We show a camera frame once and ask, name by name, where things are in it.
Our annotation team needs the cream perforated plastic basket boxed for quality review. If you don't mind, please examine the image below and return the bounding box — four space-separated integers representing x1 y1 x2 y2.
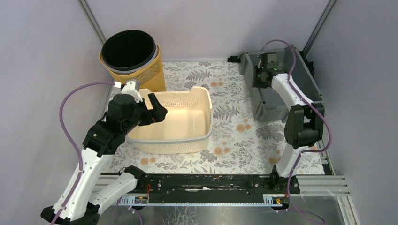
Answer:
126 86 213 154

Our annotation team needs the grey plastic storage bin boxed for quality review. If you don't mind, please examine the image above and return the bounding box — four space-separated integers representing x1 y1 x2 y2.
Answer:
238 47 323 122

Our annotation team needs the yellow bin with black liner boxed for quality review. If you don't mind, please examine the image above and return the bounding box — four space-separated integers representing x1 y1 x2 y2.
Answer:
99 30 166 92

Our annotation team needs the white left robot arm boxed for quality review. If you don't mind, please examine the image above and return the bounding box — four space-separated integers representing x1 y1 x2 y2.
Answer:
40 93 168 225

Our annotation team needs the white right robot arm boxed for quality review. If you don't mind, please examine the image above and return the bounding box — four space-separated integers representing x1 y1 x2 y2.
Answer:
253 52 324 193

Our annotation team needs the floral patterned table mat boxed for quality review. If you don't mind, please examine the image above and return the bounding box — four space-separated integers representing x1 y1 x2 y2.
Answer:
101 61 326 175

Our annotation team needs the small circuit board left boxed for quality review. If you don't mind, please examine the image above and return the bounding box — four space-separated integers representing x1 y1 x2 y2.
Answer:
134 196 148 204

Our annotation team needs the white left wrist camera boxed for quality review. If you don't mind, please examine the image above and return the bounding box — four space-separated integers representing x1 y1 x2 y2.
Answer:
114 79 144 103

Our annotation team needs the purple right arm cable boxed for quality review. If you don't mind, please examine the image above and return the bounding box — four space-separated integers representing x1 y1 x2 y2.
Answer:
260 39 333 225

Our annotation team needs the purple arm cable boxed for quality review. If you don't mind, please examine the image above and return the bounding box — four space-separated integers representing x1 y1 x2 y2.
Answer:
260 39 333 225
49 81 116 225

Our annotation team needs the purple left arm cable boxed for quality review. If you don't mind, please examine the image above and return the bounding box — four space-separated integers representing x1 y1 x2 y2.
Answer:
49 81 116 225

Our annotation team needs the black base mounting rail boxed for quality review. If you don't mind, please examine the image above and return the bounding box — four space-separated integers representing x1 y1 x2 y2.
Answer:
130 173 300 197

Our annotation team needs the white slotted cable duct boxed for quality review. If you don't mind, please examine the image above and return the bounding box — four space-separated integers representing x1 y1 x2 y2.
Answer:
119 193 290 209

